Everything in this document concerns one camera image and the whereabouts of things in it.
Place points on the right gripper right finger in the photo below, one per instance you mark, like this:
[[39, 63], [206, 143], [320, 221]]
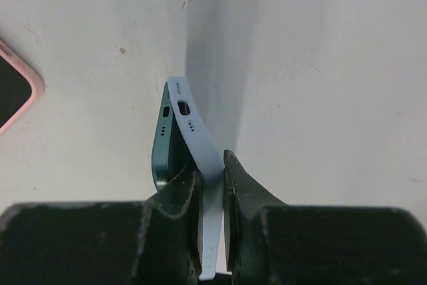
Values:
[[271, 242]]

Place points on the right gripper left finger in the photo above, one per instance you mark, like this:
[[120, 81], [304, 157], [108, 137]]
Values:
[[153, 241]]

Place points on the green phone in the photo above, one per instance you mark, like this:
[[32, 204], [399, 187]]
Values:
[[170, 154]]

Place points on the light blue phone case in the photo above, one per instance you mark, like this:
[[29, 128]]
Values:
[[210, 164]]

